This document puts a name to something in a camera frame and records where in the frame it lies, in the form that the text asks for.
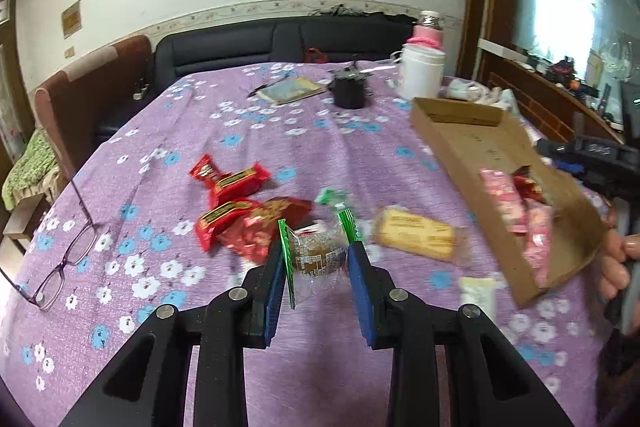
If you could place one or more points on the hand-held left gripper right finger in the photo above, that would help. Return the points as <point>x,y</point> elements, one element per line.
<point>362,297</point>

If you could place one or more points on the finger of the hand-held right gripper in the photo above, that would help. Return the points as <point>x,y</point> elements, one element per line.
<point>557,148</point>
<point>570,167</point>

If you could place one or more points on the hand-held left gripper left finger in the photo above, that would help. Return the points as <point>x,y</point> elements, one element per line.
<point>272,302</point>

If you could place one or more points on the small dark red foil packet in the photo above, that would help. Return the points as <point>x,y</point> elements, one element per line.
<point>527,187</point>

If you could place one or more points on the striped green clear candy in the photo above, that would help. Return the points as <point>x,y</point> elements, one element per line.
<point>315,252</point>

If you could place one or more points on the large dark red foil packet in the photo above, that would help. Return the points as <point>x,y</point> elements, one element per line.
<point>265,227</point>

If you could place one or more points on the pink cartoon snack packet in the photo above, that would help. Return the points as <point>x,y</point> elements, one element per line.
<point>502,202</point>
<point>537,242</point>

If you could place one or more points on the shallow cardboard box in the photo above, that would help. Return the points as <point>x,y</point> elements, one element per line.
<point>475,142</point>

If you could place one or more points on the yellow cake packet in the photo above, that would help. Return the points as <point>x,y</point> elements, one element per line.
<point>420,234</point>

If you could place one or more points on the red yellow-label snack packet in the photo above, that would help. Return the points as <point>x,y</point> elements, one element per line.
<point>230,179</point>
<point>220,222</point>

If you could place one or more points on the bright green candy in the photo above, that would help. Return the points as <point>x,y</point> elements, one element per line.
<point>332,197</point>

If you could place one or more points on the white snack packet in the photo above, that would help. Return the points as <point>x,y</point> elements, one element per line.
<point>477,294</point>

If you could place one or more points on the person's right hand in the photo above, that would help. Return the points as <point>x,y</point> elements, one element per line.
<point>612,272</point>

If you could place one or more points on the wooden cabinet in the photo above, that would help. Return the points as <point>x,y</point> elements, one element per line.
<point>530,92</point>

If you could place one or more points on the black monitor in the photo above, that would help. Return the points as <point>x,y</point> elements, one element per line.
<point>631,112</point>

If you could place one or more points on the red black object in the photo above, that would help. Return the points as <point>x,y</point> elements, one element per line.
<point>565,69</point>

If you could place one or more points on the white socks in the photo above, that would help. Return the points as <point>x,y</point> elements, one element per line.
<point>472,93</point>

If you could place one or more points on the white plastic jar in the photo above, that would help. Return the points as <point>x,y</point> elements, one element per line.
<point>422,74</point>

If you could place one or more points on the pink thermos bottle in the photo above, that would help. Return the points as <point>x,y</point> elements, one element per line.
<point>427,37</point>

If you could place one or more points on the purple eyeglasses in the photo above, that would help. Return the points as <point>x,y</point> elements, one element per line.
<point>77,247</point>

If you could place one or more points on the black cup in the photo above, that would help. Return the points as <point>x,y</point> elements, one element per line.
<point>350,94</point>

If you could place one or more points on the yellow green notebook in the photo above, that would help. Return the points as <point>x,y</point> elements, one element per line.
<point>292,90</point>

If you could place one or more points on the black pen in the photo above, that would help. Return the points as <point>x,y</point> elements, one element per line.
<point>260,89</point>

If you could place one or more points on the red bag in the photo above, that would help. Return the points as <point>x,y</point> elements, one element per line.
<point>306,55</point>

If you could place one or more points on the small metal object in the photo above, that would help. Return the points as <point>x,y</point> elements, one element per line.
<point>141,89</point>

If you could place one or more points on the black leather sofa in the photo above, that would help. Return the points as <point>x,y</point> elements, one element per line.
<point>225,47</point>

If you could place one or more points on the small wooden side table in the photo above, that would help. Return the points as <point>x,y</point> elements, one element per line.
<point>22,217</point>

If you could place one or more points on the brown armchair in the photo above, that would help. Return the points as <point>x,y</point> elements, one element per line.
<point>90,97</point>

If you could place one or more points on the green patterned cloth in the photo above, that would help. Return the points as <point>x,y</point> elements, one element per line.
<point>30,162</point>

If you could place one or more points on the wooden door with glass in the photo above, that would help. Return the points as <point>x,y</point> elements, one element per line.
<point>10,97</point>

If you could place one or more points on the small wooden wall plaque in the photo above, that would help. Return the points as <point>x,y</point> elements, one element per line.
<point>71,19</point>

